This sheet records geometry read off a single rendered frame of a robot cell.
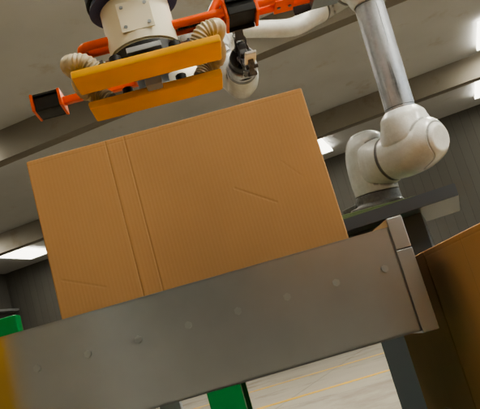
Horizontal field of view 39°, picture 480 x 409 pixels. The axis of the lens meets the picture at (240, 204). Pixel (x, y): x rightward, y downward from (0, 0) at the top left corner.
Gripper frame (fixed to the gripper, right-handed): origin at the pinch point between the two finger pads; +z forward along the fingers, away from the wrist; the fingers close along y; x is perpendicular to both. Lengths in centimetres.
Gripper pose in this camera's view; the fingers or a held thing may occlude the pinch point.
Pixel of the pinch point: (243, 30)
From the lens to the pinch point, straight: 184.1
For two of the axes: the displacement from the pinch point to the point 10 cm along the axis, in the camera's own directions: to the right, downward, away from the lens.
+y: 2.7, 9.4, -2.0
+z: 0.1, -2.1, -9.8
